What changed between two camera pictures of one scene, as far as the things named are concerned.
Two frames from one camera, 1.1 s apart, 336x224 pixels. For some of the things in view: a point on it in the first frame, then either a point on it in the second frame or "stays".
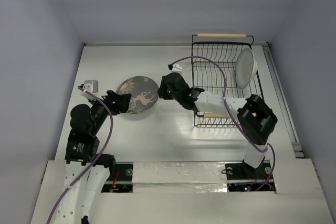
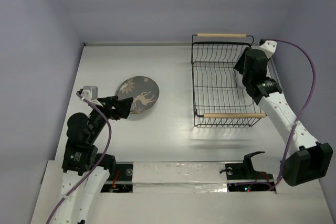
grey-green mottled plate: [144, 93] stays
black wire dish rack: [213, 57] stays
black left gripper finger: [124, 100] → [124, 106]
